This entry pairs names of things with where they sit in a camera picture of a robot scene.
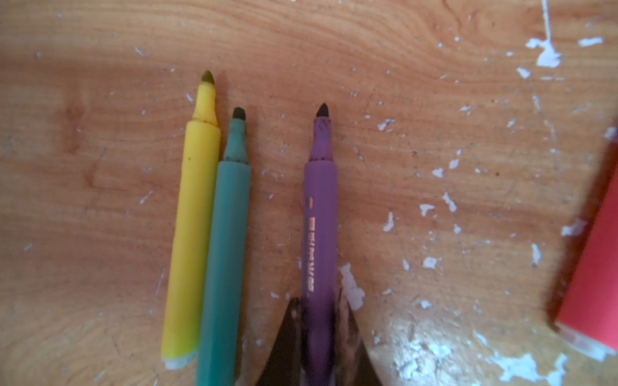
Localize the purple pen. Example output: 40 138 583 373
302 103 337 385

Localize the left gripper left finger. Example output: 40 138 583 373
255 298 302 386

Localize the pink pen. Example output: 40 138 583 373
555 173 617 362

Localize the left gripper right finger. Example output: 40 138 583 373
335 290 382 386

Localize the green pen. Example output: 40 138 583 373
196 107 251 385

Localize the yellow pen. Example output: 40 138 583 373
161 70 221 371

